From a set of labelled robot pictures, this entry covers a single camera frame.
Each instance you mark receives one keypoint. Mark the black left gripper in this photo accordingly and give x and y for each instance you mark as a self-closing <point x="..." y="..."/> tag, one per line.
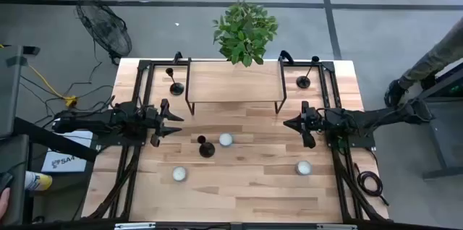
<point x="152" y="118"/>

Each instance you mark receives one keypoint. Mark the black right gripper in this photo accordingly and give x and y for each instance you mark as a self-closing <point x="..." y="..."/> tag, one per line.
<point x="314" y="119"/>

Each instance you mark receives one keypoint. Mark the short black candlestick holder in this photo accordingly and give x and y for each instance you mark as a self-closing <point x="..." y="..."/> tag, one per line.
<point x="176" y="88"/>

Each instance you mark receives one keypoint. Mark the white candle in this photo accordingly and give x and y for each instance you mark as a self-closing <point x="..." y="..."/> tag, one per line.
<point x="179" y="174"/>
<point x="226" y="139"/>
<point x="304" y="168"/>

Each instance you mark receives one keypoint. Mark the tall black candlestick holder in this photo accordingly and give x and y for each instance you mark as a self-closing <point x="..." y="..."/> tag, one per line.
<point x="303" y="82"/>

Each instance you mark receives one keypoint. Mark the medium black candlestick holder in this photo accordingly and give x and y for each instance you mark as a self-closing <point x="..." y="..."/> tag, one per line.
<point x="207" y="149"/>

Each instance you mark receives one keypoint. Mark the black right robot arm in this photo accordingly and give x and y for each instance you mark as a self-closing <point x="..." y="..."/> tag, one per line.
<point x="380" y="118"/>

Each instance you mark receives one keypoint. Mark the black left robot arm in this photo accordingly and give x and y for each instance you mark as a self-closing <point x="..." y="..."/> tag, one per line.
<point x="90" y="121"/>

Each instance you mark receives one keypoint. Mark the wooden shelf with black legs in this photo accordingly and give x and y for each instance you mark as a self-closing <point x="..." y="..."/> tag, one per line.
<point x="235" y="81"/>

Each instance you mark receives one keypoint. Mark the person's shoe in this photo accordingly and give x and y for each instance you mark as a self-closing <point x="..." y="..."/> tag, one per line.
<point x="428" y="81"/>
<point x="393" y="93"/>

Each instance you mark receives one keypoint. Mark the white cardboard box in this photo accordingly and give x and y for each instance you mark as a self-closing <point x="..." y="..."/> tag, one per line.
<point x="65" y="161"/>

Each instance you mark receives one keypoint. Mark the black floor fan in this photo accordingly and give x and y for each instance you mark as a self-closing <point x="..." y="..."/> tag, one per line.
<point x="105" y="27"/>

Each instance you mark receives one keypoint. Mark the black diagonal beam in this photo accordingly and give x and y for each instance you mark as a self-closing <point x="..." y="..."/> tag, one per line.
<point x="54" y="139"/>

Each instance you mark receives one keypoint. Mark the green leafy plant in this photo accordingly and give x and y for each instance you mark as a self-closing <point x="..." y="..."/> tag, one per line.
<point x="244" y="31"/>

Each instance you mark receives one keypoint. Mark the white and yellow bottle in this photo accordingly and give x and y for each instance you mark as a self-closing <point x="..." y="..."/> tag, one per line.
<point x="38" y="181"/>

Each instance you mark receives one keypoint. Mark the grey metal side table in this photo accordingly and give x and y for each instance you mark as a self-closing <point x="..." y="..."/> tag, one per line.
<point x="448" y="139"/>

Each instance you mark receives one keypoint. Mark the person's leg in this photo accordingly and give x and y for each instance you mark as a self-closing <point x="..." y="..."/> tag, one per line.
<point x="434" y="58"/>

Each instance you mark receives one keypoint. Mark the grey side desk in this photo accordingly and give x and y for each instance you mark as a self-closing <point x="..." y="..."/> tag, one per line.
<point x="9" y="89"/>

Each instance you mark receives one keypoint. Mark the dark grey cabinet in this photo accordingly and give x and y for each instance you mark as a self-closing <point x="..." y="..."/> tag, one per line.
<point x="14" y="179"/>

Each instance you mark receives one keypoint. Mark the person's hand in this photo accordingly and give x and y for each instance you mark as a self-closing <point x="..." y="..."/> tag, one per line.
<point x="3" y="203"/>

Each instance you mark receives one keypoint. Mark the black metal table frame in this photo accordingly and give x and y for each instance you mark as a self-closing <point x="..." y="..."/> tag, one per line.
<point x="144" y="65"/>

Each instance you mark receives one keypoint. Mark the silver metal bracket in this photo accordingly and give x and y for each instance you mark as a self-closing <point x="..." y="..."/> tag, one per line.
<point x="134" y="226"/>
<point x="336" y="226"/>

